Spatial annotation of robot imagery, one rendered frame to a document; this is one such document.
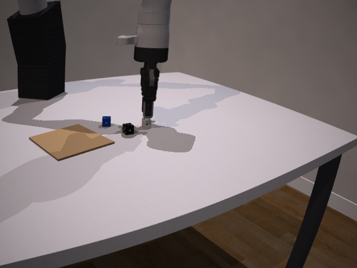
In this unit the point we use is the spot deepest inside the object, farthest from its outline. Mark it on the black die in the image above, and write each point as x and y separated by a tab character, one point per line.
128	129

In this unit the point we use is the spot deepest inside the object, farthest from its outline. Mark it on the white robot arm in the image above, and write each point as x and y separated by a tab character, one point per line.
153	22

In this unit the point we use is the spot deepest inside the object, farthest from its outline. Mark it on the grey die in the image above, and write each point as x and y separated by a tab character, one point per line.
146	123

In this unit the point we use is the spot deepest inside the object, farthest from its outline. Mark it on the tan flat mat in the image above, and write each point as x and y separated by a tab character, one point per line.
70	141

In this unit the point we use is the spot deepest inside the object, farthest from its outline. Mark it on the dark blue die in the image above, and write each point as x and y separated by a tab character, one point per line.
106	121

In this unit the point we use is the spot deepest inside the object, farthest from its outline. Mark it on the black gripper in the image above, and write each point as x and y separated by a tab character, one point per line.
150	57

